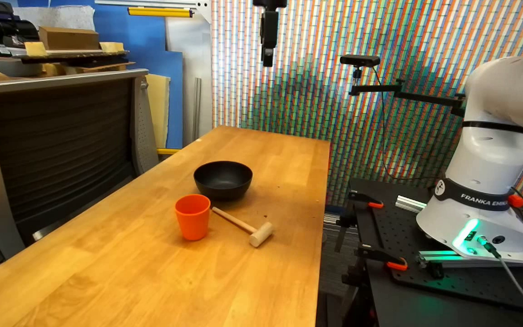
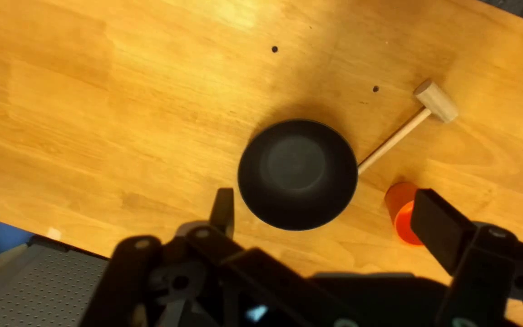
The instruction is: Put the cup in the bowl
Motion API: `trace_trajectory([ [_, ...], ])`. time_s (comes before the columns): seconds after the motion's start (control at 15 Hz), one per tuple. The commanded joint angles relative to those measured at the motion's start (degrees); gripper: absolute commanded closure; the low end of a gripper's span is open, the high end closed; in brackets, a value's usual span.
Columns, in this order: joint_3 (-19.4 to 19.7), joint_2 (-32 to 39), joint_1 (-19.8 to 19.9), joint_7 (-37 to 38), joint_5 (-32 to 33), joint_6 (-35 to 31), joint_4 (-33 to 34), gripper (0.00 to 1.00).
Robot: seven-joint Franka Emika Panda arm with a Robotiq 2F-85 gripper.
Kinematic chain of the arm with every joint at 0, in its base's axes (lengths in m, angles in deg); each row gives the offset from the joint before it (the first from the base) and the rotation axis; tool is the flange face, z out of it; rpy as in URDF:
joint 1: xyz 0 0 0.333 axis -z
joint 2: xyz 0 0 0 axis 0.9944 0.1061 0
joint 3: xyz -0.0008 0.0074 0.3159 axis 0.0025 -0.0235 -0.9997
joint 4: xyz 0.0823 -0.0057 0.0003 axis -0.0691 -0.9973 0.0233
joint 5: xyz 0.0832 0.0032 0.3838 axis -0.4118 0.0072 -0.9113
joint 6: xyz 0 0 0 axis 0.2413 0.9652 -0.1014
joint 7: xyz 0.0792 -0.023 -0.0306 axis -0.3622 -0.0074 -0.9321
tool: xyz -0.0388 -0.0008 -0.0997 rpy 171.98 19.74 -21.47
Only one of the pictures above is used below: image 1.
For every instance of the black machine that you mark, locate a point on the black machine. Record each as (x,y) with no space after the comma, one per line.
(2,27)

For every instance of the white board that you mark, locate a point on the white board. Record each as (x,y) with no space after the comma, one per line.
(189,81)

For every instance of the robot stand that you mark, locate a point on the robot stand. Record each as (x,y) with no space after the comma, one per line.
(425,299)

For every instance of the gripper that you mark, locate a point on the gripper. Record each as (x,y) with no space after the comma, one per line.
(269,3)

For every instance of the blue board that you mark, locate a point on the blue board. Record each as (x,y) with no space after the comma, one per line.
(152,41)

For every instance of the stack of wooden boards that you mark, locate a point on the stack of wooden boards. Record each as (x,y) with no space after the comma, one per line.
(80,58)

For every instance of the beige foam panel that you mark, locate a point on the beige foam panel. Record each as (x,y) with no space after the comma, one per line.
(158,109)

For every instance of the yellow bar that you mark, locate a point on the yellow bar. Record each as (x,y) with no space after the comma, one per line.
(159,12)

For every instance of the black and orange clamp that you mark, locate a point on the black and orange clamp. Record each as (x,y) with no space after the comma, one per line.
(366,200)
(382,256)

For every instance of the orange cup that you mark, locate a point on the orange cup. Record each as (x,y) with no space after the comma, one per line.
(192,220)

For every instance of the wooden mallet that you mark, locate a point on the wooden mallet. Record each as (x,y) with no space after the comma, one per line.
(261,234)

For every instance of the grey bowl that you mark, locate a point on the grey bowl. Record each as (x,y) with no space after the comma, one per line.
(16,67)

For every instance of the black bowl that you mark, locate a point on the black bowl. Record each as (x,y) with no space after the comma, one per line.
(223,181)

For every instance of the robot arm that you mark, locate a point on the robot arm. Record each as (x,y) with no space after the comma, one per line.
(488,159)

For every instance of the short aluminium rail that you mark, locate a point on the short aluminium rail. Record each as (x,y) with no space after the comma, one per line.
(410,204)

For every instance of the cardboard box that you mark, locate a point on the cardboard box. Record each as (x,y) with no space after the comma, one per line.
(68,38)

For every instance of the camera on mount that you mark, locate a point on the camera on mount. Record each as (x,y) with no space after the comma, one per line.
(360,60)

